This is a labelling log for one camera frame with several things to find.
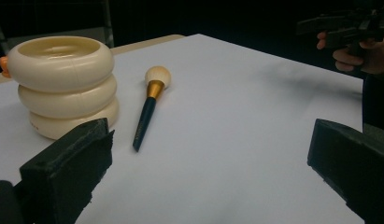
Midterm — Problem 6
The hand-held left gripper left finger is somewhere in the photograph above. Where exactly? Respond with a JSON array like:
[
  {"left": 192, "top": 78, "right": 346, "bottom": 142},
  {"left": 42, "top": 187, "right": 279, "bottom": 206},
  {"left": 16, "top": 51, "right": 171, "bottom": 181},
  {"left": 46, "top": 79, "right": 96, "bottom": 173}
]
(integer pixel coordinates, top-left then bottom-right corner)
[{"left": 20, "top": 117, "right": 115, "bottom": 224}]

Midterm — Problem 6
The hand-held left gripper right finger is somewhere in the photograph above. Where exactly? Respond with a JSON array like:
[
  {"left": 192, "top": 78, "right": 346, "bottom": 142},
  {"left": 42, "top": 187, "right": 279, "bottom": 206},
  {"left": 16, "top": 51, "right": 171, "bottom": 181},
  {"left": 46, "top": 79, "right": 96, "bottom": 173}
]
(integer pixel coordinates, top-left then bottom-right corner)
[{"left": 306, "top": 118, "right": 384, "bottom": 224}]

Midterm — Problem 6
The cream ringed brush holder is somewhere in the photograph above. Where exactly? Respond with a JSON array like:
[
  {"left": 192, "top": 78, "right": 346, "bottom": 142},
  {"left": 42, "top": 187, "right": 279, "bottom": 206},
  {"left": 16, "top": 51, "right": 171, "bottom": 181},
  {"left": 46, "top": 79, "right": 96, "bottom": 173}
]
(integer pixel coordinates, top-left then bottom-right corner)
[{"left": 0, "top": 35, "right": 121, "bottom": 141}]

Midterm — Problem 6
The makeup brush with gold ferrule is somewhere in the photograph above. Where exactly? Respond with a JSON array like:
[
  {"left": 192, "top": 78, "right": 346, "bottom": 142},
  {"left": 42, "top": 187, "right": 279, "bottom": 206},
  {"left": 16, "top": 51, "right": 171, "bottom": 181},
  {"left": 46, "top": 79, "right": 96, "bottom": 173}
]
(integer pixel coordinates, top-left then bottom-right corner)
[{"left": 132, "top": 65, "right": 172, "bottom": 153}]

